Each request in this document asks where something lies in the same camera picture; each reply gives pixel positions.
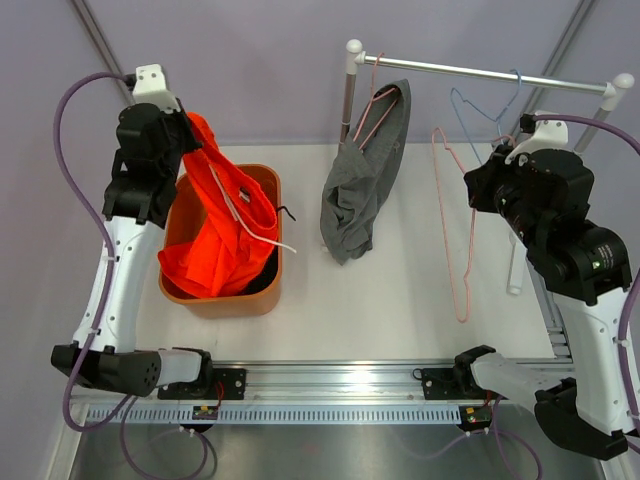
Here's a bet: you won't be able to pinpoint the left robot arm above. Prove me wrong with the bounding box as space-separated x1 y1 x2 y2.
51 103 215 399

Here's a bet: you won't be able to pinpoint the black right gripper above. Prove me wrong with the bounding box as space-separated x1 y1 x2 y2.
465 145 546 250

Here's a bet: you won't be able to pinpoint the orange shorts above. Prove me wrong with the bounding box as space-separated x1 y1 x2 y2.
158 112 294 299

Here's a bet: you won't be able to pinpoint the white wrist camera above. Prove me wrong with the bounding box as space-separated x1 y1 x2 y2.
505 114 569 166
132 64 183 114

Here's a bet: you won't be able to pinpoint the white slotted cable duct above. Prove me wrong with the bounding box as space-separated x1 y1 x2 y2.
112 403 462 425

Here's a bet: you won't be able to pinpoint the orange plastic basket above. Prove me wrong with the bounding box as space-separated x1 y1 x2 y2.
158 164 283 319

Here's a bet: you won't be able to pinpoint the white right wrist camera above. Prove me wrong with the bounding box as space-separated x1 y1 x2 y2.
505 114 569 166

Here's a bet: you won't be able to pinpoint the pink hanger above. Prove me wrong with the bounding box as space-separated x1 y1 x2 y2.
430 127 511 330
353 52 398 152

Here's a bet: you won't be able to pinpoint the black shorts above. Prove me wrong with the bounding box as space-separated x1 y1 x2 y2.
241 247 280 295

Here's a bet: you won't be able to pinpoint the blue hanger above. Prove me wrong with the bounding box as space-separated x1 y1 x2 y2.
449 69 522 165

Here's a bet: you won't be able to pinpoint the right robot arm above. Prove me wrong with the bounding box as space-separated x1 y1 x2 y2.
452 145 639 460

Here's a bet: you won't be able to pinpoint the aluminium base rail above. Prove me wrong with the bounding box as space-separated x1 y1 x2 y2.
63 362 609 405

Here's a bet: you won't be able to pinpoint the grey shorts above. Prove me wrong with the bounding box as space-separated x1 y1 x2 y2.
320 79 412 265

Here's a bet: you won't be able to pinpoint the metal clothes rack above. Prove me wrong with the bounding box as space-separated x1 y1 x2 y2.
319 38 636 296

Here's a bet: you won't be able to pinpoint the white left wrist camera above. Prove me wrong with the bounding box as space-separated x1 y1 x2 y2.
132 64 183 114

